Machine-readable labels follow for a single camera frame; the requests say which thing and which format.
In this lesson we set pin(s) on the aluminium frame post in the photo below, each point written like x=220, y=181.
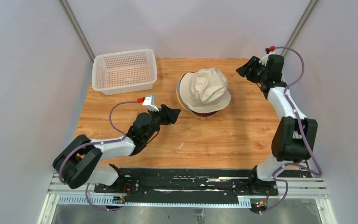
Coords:
x=77, y=28
x=301, y=23

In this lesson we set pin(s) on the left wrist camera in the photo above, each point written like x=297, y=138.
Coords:
x=149, y=102

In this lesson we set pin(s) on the dark red hat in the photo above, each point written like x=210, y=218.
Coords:
x=205, y=115

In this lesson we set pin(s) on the right aluminium frame post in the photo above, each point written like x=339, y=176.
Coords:
x=301, y=23

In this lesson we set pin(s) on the white plastic basket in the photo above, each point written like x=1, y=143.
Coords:
x=123, y=72

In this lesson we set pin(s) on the cream hat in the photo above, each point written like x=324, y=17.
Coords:
x=205, y=90

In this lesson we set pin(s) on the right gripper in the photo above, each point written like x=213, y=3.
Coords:
x=246, y=69

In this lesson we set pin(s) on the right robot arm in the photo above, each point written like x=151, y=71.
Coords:
x=295, y=135

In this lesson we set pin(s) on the grey hat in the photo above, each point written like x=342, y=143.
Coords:
x=201, y=118

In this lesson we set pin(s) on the yellow hat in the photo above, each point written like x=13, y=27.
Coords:
x=179, y=97

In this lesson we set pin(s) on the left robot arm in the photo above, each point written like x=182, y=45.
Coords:
x=78, y=164

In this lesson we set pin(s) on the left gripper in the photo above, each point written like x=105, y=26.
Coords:
x=168, y=115

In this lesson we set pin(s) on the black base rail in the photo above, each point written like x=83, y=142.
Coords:
x=193, y=188

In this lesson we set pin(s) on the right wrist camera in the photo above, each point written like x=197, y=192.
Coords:
x=263, y=61

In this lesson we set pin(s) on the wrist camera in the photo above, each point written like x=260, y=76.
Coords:
x=149, y=102
x=263, y=61

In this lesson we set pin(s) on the left aluminium frame post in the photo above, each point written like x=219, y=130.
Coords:
x=77, y=28

